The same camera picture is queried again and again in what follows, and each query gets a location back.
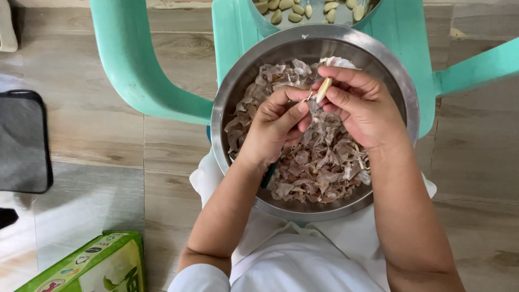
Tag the person's right hand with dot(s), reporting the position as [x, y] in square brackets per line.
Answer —
[369, 109]

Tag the person's left hand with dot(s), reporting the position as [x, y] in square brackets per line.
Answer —
[269, 129]

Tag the peeled garlic clove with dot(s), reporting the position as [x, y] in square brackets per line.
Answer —
[323, 90]

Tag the large steel bowl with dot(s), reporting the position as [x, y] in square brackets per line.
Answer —
[251, 69]

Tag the heap of garlic skins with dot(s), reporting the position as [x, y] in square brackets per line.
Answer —
[324, 162]

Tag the small steel bowl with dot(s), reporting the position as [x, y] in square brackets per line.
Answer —
[259, 25]

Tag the pile of garlic cloves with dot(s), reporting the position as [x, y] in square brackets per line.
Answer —
[277, 17]

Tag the person's white clothing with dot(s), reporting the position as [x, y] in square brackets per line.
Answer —
[292, 263]

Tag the teal plastic chair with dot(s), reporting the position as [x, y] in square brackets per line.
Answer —
[121, 61]

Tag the green printed carton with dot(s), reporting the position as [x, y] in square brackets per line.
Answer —
[93, 263]

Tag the grey mat with black border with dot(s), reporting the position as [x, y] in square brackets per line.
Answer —
[22, 142]

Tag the black object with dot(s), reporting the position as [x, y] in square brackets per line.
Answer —
[7, 218]

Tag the white cushion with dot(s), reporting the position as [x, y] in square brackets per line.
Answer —
[6, 28]

